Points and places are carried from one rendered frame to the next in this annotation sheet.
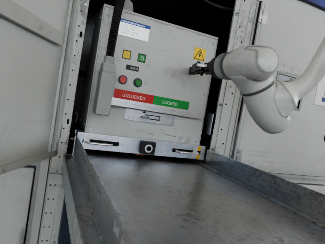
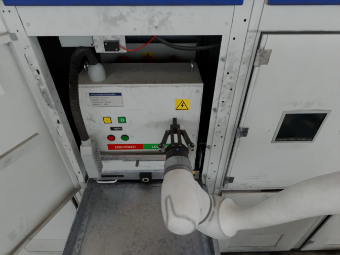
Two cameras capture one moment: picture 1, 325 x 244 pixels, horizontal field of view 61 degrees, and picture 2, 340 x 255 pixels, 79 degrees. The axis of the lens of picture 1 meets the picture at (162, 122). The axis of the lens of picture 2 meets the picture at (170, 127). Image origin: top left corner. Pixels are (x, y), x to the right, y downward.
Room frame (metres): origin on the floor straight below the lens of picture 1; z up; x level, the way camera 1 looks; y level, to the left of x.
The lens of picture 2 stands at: (0.50, -0.32, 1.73)
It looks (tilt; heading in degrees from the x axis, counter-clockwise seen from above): 38 degrees down; 22
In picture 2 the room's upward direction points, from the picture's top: straight up
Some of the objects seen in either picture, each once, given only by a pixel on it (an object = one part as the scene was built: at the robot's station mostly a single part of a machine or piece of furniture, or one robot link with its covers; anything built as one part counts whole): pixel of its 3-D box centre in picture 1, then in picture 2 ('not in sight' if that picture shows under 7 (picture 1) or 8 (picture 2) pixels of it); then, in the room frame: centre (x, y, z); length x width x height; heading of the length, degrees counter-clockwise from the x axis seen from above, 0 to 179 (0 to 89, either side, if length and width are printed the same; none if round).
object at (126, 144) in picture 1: (144, 145); (146, 171); (1.11, 0.06, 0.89); 0.54 x 0.05 x 0.06; 113
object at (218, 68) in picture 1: (228, 66); (177, 170); (0.91, -0.18, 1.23); 0.09 x 0.06 x 0.09; 113
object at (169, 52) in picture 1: (156, 83); (141, 136); (1.10, 0.05, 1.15); 0.48 x 0.01 x 0.48; 113
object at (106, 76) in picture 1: (104, 89); (92, 158); (0.95, 0.22, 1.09); 0.08 x 0.05 x 0.17; 23
